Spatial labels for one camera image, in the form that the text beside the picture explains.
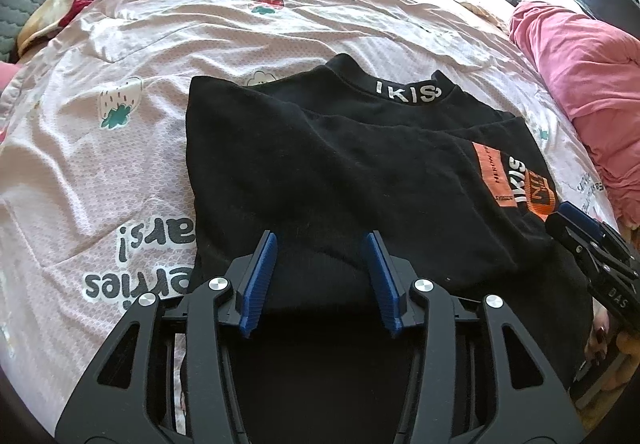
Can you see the pink printed bedsheet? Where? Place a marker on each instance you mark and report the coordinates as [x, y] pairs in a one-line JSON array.
[[150, 34]]

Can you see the black long-sleeved shirt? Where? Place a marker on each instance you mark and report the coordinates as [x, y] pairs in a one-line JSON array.
[[325, 174]]

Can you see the person's right hand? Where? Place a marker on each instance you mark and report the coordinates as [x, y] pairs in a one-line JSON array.
[[600, 339]]

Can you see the pink duvet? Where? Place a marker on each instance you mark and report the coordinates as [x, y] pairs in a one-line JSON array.
[[590, 74]]

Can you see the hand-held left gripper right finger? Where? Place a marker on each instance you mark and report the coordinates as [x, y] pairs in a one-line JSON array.
[[382, 285]]

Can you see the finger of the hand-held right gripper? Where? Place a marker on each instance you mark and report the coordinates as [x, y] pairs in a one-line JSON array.
[[562, 231], [580, 215]]

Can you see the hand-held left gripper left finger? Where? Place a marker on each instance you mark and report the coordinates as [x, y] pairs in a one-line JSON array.
[[257, 280]]

